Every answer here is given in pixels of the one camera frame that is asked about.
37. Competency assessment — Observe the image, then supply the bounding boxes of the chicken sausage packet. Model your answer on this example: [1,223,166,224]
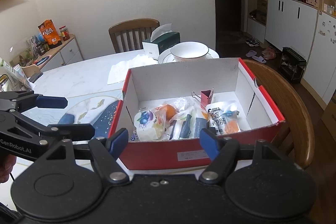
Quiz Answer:
[206,101,240,135]

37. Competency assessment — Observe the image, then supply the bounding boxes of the tissue pack grey band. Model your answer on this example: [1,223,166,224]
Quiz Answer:
[167,97,210,140]

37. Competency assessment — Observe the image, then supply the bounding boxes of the blueberry bread packet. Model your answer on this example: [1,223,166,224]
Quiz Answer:
[134,109,166,141]

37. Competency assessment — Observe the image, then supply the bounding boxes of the pink binder clip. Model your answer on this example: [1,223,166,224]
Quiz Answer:
[191,88,214,110]

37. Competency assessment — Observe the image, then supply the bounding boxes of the orange mandarin fruit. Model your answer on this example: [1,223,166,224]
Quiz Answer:
[159,104,177,121]

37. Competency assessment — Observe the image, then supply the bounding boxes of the person's left hand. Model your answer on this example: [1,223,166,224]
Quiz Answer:
[0,154,17,183]

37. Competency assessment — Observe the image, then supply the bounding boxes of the white sideboard cabinet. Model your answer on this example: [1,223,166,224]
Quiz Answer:
[22,34,84,77]

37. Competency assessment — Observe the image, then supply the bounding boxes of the red cardboard shoe box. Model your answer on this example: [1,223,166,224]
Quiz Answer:
[110,58,285,170]

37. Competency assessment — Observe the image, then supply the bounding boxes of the wooden chair right side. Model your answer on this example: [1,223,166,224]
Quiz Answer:
[244,59,315,169]

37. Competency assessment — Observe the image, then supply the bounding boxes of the wooden chair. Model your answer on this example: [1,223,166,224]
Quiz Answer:
[108,18,160,53]
[244,59,315,169]

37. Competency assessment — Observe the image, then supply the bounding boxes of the orange snack bag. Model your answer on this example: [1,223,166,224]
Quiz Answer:
[38,19,62,49]

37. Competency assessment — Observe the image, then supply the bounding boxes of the white paper napkins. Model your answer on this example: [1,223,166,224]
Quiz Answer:
[107,55,158,85]

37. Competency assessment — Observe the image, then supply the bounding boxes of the red jar on sideboard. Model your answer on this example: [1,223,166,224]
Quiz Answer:
[59,26,70,41]

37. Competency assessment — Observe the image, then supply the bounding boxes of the white bowl black rim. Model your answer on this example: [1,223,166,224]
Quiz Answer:
[170,42,209,57]

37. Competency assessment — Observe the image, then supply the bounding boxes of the black floor heater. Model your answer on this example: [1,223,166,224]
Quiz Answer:
[279,47,307,84]

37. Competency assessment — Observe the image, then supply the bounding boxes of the wooden chair far side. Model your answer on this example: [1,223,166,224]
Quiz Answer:
[108,18,160,53]

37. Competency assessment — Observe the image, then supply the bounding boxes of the green white tissue box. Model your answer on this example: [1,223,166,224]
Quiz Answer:
[142,23,181,60]

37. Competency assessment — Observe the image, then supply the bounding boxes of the white wall cabinets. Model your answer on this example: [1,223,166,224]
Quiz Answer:
[247,0,335,107]

